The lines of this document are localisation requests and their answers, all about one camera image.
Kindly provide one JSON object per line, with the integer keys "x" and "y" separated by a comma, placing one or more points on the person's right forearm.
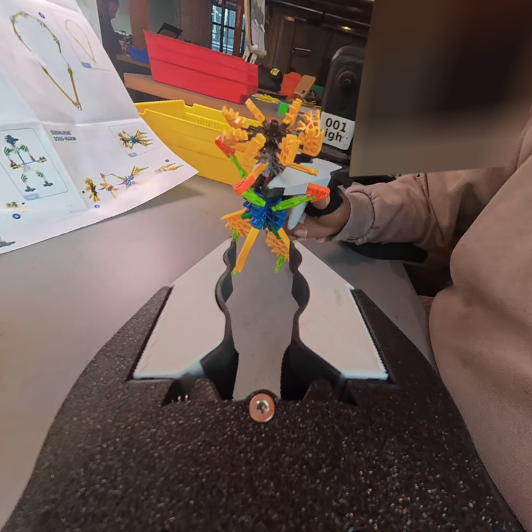
{"x": 399, "y": 208}

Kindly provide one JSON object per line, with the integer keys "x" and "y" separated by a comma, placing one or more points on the grey desk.
{"x": 83, "y": 291}

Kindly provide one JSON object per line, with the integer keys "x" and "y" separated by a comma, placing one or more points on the person's brown hoodie torso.
{"x": 490, "y": 332}

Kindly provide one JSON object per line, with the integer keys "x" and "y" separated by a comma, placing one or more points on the colourful toy construction model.
{"x": 259, "y": 212}

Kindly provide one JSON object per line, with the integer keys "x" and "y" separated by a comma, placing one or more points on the yellow storage bin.
{"x": 187, "y": 137}

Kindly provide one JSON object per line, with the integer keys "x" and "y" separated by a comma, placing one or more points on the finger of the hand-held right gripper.
{"x": 299, "y": 181}

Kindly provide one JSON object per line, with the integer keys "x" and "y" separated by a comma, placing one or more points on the black chair armrest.
{"x": 386, "y": 251}

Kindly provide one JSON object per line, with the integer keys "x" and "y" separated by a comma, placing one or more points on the orange plastic block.
{"x": 291, "y": 85}

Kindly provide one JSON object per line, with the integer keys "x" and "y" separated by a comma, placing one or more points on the person's right hand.
{"x": 328, "y": 228}

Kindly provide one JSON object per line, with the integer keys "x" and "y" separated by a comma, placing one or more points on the printed instruction sheet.
{"x": 62, "y": 104}

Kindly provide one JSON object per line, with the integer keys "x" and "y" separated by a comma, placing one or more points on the red storage bin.
{"x": 195, "y": 66}

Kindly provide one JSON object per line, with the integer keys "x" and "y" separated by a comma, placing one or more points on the dark framed window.
{"x": 226, "y": 25}

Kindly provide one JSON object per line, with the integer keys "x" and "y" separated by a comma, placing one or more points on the blue storage bin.
{"x": 139, "y": 54}

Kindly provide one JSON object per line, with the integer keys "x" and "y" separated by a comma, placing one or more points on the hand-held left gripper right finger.
{"x": 336, "y": 332}

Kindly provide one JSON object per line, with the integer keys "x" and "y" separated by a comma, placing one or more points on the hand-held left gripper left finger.
{"x": 183, "y": 332}

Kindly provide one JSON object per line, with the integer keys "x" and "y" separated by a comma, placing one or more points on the green toy block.
{"x": 283, "y": 108}

